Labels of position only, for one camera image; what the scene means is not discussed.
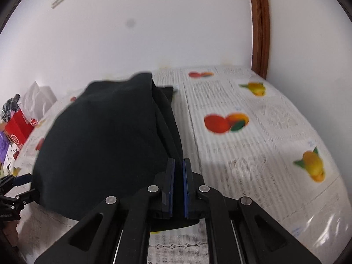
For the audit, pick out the brown wooden door frame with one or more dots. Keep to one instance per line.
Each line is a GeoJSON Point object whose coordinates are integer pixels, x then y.
{"type": "Point", "coordinates": [260, 24]}

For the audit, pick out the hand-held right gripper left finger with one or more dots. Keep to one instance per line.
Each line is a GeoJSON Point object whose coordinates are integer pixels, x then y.
{"type": "Point", "coordinates": [170, 189]}

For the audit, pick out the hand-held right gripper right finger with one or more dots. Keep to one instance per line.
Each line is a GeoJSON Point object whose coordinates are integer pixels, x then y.
{"type": "Point", "coordinates": [187, 189]}

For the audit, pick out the white paper bag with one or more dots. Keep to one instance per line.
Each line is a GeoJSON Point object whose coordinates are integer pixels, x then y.
{"type": "Point", "coordinates": [34, 101]}

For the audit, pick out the red paper bag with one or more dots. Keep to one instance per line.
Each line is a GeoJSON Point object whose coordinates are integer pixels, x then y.
{"type": "Point", "coordinates": [19, 128]}

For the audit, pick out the fruit print tablecloth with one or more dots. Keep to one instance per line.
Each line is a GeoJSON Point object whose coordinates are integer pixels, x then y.
{"type": "Point", "coordinates": [247, 156]}

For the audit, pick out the plaid cloth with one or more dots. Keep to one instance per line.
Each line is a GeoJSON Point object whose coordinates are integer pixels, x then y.
{"type": "Point", "coordinates": [9, 107]}

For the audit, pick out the purple bag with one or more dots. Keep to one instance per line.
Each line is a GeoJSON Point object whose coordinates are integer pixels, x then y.
{"type": "Point", "coordinates": [3, 145]}

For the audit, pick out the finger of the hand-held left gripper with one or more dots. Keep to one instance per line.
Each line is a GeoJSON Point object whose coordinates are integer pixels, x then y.
{"type": "Point", "coordinates": [27, 195]}
{"type": "Point", "coordinates": [23, 179]}

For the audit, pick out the black sweatshirt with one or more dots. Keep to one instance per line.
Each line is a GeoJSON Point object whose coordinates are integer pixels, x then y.
{"type": "Point", "coordinates": [104, 143]}

